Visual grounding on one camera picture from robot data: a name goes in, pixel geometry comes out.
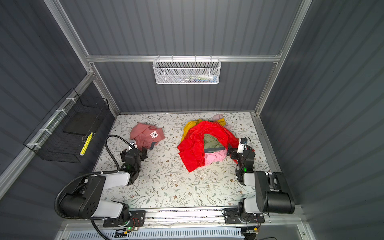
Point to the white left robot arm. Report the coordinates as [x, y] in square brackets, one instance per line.
[82, 197]

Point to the dusty pink patched cloth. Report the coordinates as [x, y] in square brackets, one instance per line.
[146, 136]

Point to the light pink cloth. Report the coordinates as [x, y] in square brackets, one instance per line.
[215, 157]

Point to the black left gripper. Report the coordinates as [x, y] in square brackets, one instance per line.
[142, 154]

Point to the black wire basket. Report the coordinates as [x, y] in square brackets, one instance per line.
[50, 143]

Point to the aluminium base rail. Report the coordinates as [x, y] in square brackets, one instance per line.
[194, 217]

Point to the white perforated front panel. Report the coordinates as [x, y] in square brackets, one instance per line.
[176, 234]

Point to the olive green cloth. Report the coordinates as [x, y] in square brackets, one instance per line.
[211, 144]

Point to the yellow cloth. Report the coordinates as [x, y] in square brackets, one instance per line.
[194, 123]

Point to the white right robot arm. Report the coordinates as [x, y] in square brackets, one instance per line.
[272, 193]

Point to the markers in white basket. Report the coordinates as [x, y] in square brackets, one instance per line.
[206, 78]

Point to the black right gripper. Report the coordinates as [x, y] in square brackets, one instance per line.
[234, 152]

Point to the yellow marker pen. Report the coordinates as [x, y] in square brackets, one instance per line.
[86, 144]

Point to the black pad in basket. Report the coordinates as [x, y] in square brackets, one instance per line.
[83, 124]

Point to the white wire mesh basket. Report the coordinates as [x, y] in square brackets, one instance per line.
[167, 73]

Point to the red cloth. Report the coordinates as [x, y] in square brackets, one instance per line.
[192, 151]

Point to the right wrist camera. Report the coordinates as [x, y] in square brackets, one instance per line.
[244, 144]

